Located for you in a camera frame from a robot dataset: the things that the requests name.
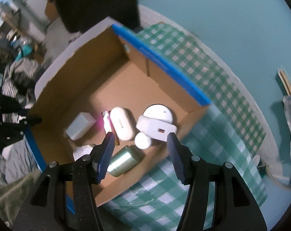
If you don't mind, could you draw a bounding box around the wooden strip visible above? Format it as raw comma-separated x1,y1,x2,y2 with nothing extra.
277,69,291,97

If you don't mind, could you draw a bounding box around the green beige checkered cloth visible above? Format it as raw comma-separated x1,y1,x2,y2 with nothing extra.
135,22,266,154

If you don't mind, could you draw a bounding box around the white oval case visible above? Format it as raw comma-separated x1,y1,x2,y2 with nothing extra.
110,107,135,141

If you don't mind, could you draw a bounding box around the white octagonal box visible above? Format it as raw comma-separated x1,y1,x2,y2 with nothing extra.
73,144,96,162

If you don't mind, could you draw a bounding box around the blue cardboard box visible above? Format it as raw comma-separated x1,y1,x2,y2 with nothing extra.
24,17,211,216

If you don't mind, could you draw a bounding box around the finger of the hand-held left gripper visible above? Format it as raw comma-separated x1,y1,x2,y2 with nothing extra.
20,116,43,127

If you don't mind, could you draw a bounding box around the white square box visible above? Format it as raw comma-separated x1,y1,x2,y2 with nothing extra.
66,112,97,141

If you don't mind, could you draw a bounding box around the white charger adapter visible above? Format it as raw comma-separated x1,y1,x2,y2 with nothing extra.
136,115,178,143

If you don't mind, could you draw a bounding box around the striped cloth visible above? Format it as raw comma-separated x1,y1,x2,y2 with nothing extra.
2,58,41,104

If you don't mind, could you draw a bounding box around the black jacket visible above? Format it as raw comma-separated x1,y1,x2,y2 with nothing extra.
54,0,141,33

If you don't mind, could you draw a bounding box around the green round jar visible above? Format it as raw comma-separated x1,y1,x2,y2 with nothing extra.
107,146,141,177

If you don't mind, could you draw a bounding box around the small white bottle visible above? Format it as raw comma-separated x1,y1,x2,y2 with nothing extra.
134,132,152,150

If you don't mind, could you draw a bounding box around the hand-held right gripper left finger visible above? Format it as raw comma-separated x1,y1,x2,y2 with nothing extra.
13,132,116,231

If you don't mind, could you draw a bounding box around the gold and pink lighter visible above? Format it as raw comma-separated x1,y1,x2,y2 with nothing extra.
101,110,121,146

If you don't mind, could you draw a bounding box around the braided rope trim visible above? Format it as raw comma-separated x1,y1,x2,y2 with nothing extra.
266,164,291,192

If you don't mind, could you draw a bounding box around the teal checkered plastic tablecloth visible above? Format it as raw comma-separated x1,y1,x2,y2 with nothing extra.
105,106,267,231

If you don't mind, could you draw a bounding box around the olive fleece blanket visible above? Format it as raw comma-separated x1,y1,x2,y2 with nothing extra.
0,170,43,223

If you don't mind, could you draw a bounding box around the grey round disc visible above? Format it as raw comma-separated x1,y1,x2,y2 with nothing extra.
143,104,174,125

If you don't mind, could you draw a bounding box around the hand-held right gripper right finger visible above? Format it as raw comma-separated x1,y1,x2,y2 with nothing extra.
167,133,267,231

